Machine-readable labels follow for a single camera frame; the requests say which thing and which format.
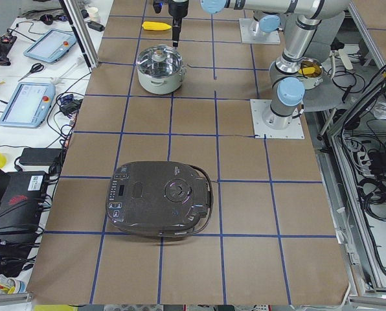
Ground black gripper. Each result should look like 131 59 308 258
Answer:
168 0 189 48

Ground yellow corn cob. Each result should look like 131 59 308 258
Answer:
142 21 172 31

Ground glass pot lid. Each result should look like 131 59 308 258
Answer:
136 44 183 78

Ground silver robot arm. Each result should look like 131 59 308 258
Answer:
201 0 349 130
251 10 281 37

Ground pale green electric pot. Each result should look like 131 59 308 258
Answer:
136 44 186 95

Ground small pot with corn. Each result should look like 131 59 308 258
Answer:
297 58 324 90

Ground white paper cup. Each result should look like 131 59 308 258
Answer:
87 6 100 23

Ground upper blue teach pendant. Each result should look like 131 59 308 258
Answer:
23 29 76 63

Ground blue teach pendant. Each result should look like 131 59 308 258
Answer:
23 29 76 63
0 82 56 128

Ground lower blue teach pendant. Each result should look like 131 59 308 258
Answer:
0 82 56 128

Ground grey chair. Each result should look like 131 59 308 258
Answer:
303 12 345 112

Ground dark brown rice cooker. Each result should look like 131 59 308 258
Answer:
106 161 214 238

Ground black power adapter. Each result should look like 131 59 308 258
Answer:
19 148 61 166

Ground black computer box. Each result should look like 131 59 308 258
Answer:
0 170 48 233

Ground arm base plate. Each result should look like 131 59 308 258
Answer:
239 15 280 45
250 99 304 139

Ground aluminium frame post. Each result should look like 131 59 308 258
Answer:
59 0 98 69

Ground black handled scissors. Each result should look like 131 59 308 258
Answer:
18 62 45 82

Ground black cable bundle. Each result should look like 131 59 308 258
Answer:
356 174 386 223

